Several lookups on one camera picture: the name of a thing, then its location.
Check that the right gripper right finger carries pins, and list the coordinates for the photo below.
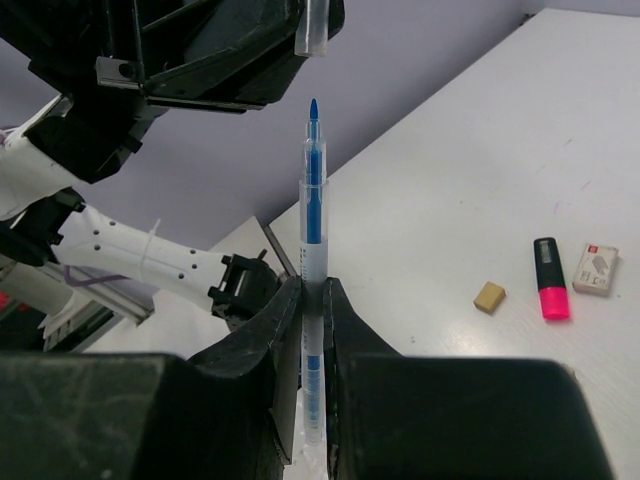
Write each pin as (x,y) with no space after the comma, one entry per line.
(391,416)

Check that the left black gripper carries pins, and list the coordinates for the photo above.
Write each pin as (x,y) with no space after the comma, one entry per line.
(119,65)

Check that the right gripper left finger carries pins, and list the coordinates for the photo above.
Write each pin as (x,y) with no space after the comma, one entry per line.
(228,412)

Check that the clear pen cap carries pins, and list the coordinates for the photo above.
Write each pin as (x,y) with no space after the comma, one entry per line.
(311,39)

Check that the blue clear pen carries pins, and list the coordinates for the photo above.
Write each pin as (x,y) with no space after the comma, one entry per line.
(313,254)

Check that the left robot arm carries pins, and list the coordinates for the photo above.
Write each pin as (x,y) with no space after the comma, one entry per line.
(44,223)

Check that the tan eraser cube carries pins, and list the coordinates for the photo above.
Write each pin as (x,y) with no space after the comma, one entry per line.
(489,298)

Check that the pink black highlighter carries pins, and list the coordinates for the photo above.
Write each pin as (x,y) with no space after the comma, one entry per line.
(551,286)

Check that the white boxed eraser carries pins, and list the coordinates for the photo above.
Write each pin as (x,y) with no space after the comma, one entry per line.
(596,269)

